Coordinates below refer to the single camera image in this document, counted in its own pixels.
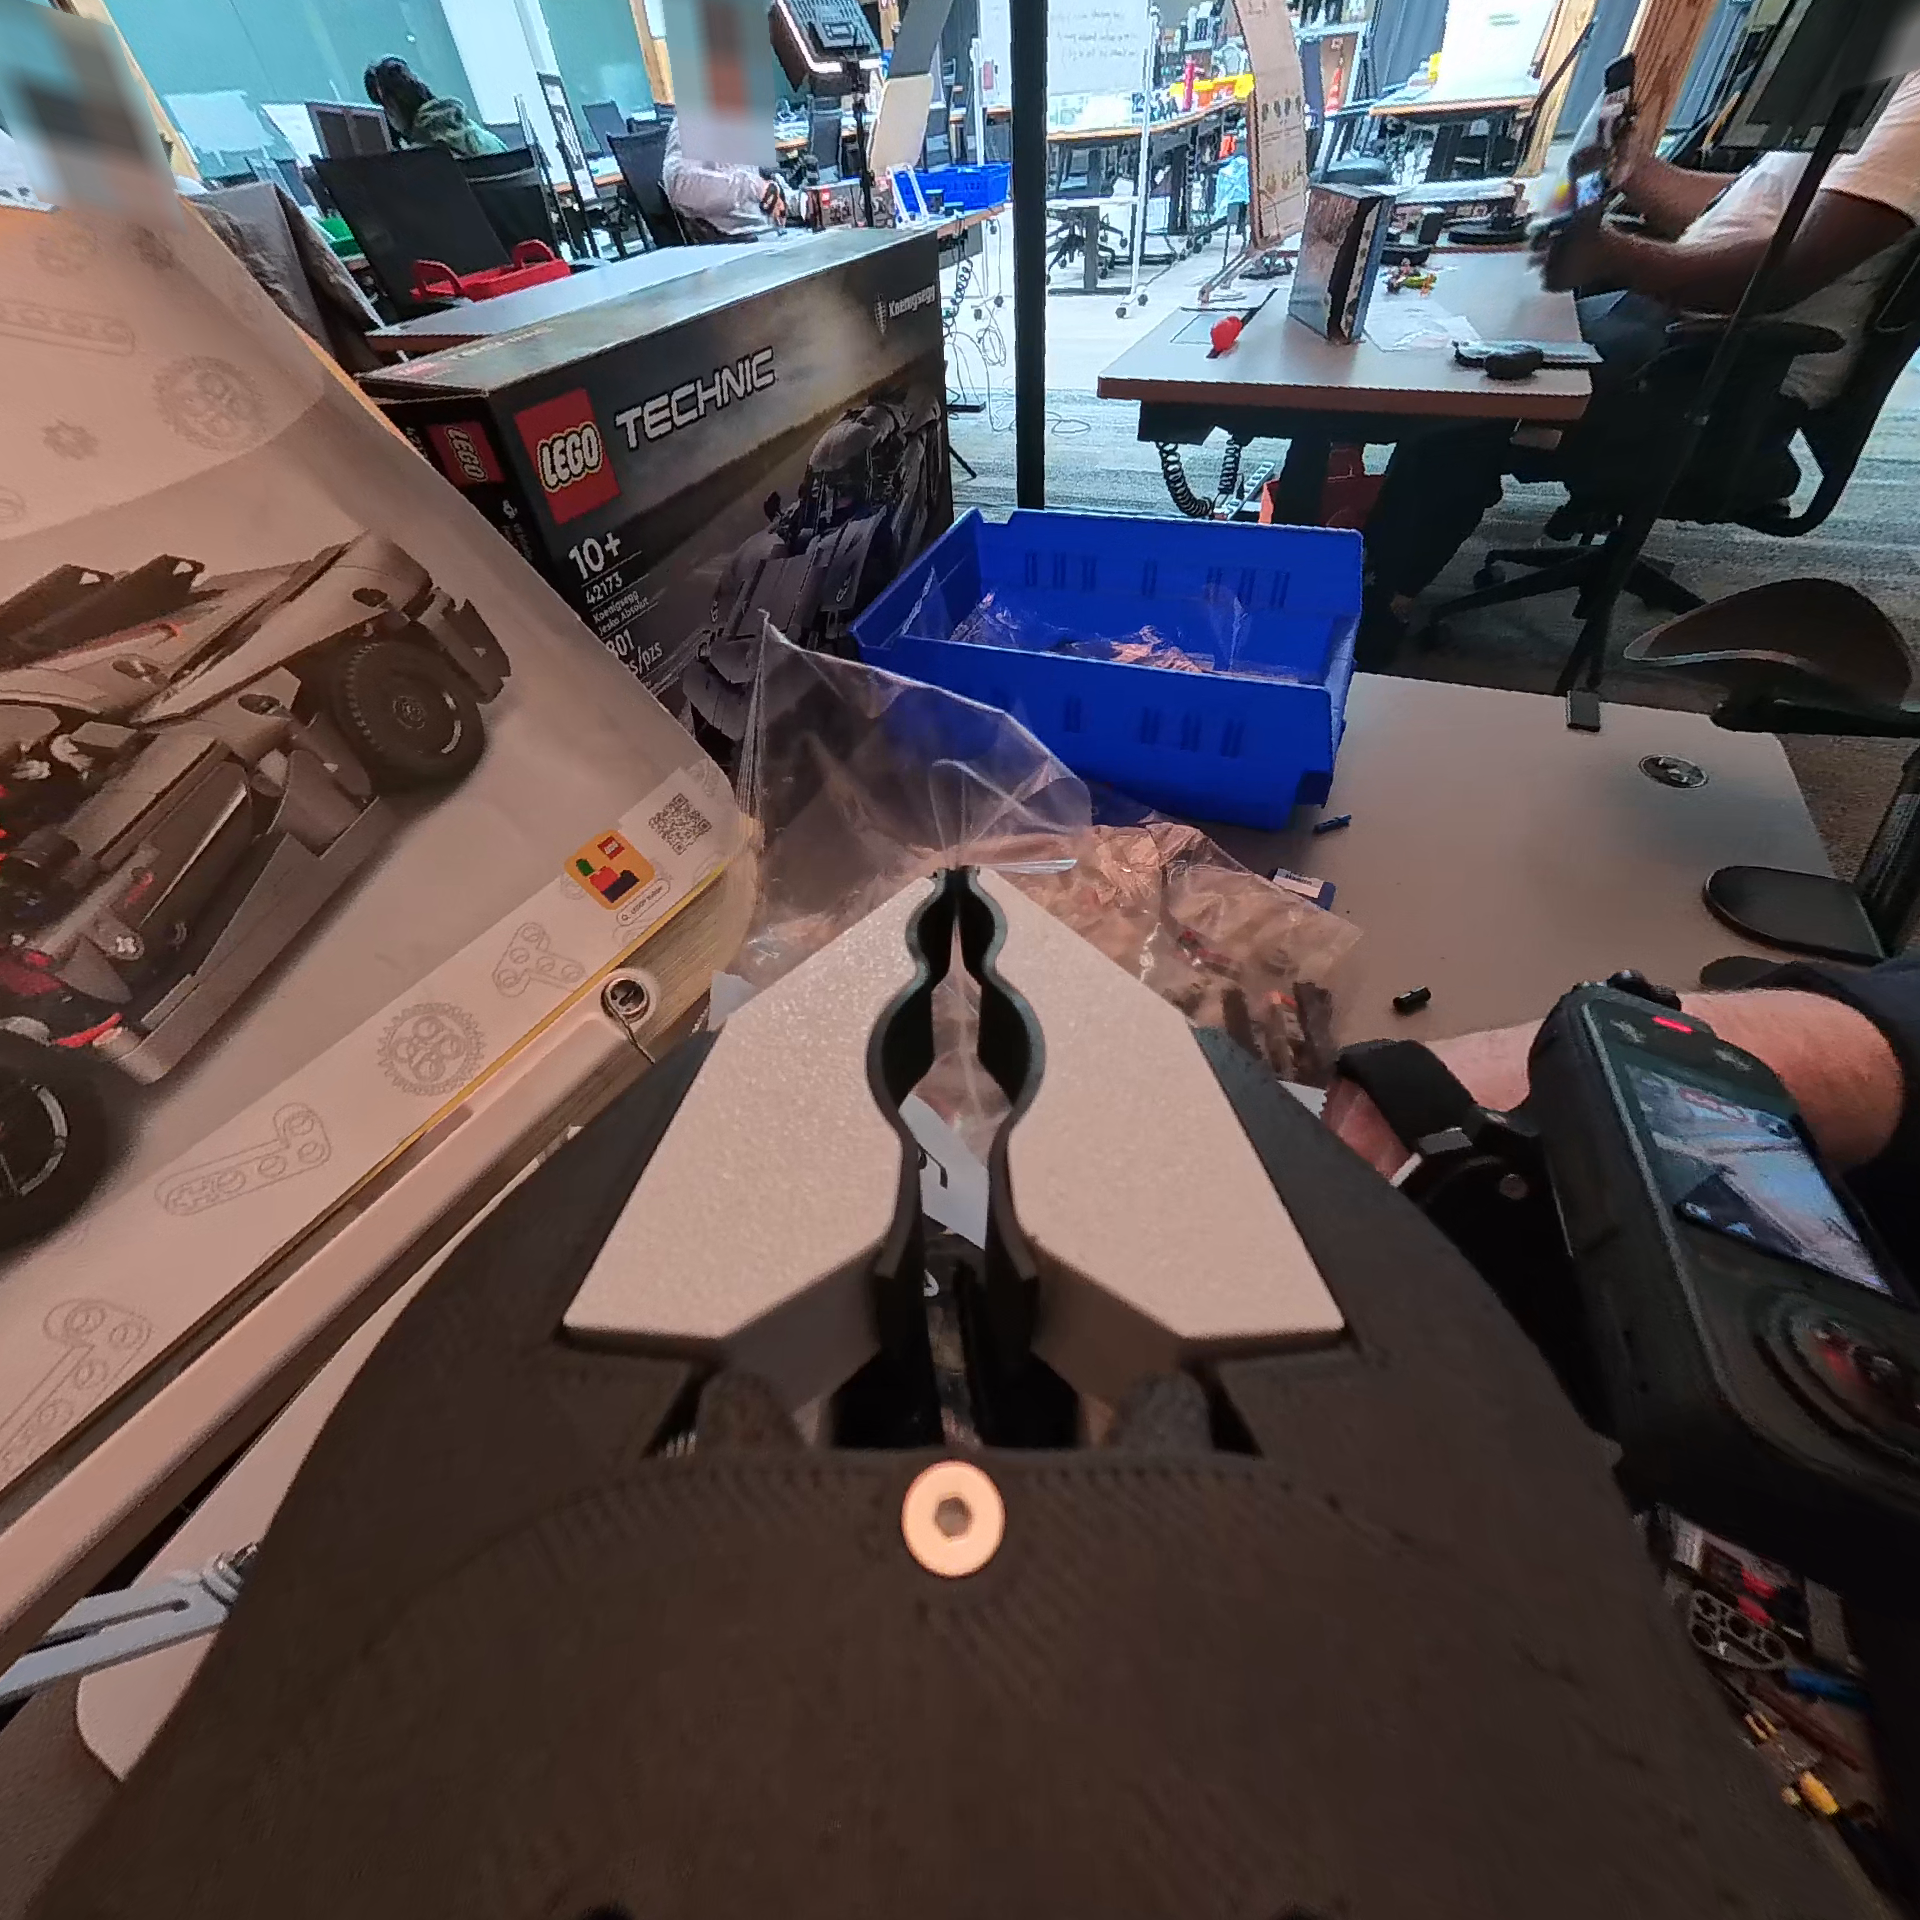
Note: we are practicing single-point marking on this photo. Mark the red plastic basket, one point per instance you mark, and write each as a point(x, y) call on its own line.
point(494, 281)

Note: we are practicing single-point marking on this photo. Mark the clear plastic bags in bin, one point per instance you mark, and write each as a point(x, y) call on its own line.
point(1141, 645)

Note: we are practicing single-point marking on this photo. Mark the wooden office desk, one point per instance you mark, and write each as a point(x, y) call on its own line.
point(1348, 375)

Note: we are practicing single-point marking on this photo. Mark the small dark toy set box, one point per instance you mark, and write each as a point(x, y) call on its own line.
point(1334, 271)

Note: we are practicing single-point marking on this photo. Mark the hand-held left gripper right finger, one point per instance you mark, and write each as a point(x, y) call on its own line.
point(1170, 1200)

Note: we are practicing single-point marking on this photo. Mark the red round object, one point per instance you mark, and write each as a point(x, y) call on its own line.
point(1226, 333)

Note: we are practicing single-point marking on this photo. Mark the black office chair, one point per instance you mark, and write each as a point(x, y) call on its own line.
point(1769, 450)

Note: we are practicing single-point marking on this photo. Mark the car building instruction booklet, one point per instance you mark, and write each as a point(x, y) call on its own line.
point(376, 839)

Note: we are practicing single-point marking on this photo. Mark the black steel pillar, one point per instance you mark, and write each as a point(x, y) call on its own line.
point(1028, 254)

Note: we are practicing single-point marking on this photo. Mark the person's right hand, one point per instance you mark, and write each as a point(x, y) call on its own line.
point(1499, 1072)

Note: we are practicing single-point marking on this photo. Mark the blue plastic bin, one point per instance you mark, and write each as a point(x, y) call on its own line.
point(1109, 735)

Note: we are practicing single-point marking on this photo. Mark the person's right forearm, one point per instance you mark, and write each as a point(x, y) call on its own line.
point(1800, 1066)

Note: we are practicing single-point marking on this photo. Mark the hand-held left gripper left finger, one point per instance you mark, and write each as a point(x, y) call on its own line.
point(750, 1200)

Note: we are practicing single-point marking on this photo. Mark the wooden and white book stand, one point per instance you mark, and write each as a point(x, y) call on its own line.
point(300, 1319)

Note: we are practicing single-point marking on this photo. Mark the pile of toy bricks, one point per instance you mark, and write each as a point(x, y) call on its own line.
point(1723, 1627)

